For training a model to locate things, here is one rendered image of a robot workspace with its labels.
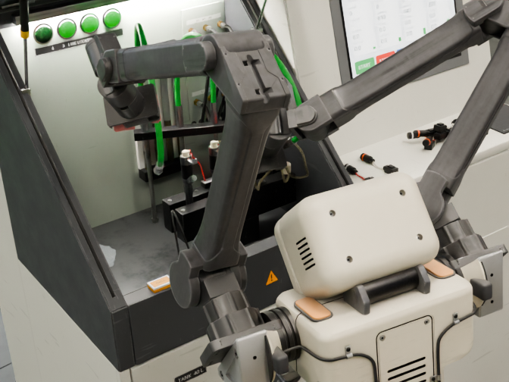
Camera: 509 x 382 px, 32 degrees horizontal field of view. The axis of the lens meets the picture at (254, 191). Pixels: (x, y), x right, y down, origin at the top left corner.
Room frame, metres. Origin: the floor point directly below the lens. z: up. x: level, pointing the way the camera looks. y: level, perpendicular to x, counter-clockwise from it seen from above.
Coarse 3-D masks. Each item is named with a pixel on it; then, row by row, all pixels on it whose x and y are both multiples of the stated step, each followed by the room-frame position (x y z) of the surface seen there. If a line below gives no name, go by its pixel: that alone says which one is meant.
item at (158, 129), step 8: (136, 24) 1.94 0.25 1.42; (136, 32) 1.99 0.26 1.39; (144, 32) 1.89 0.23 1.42; (136, 40) 2.02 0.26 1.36; (144, 40) 1.85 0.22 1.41; (152, 80) 1.76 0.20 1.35; (160, 128) 1.71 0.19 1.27; (160, 136) 1.70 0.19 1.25; (160, 144) 1.70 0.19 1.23; (160, 152) 1.71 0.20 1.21; (160, 160) 1.72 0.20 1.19
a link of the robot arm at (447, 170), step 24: (504, 0) 1.54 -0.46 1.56; (480, 24) 1.57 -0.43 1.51; (504, 24) 1.51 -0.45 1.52; (504, 48) 1.49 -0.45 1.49; (504, 72) 1.46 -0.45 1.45; (480, 96) 1.44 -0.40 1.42; (504, 96) 1.44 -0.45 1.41; (456, 120) 1.44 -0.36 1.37; (480, 120) 1.42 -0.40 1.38; (456, 144) 1.40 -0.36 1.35; (480, 144) 1.41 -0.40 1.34; (432, 168) 1.38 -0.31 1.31; (456, 168) 1.37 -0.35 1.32; (432, 192) 1.33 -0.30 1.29; (432, 216) 1.30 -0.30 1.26
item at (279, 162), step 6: (264, 150) 1.55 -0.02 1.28; (270, 150) 1.55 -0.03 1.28; (276, 150) 1.55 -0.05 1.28; (282, 150) 1.60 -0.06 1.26; (264, 156) 1.57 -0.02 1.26; (270, 156) 1.57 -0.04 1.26; (276, 156) 1.58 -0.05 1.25; (282, 156) 1.59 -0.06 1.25; (264, 162) 1.57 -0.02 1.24; (270, 162) 1.57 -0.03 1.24; (276, 162) 1.57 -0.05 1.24; (282, 162) 1.58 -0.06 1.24; (264, 168) 1.56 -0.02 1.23; (270, 168) 1.56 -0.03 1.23; (276, 168) 1.57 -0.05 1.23; (282, 168) 1.58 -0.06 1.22
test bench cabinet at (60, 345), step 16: (32, 288) 1.92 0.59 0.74; (32, 304) 1.94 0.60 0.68; (48, 304) 1.82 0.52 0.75; (32, 320) 1.96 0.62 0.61; (48, 320) 1.84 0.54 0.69; (64, 320) 1.74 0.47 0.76; (48, 336) 1.86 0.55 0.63; (64, 336) 1.76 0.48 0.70; (80, 336) 1.67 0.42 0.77; (48, 352) 1.88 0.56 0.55; (64, 352) 1.78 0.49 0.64; (80, 352) 1.68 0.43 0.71; (96, 352) 1.60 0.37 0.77; (48, 368) 1.91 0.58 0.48; (64, 368) 1.80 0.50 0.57; (80, 368) 1.70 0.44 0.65; (96, 368) 1.61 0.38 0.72; (112, 368) 1.53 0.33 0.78
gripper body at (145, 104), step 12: (144, 96) 1.57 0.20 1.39; (156, 96) 1.57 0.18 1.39; (108, 108) 1.57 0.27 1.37; (120, 108) 1.51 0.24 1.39; (132, 108) 1.52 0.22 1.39; (144, 108) 1.55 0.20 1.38; (156, 108) 1.55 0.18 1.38; (108, 120) 1.55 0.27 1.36; (120, 120) 1.55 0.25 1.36; (132, 120) 1.54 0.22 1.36
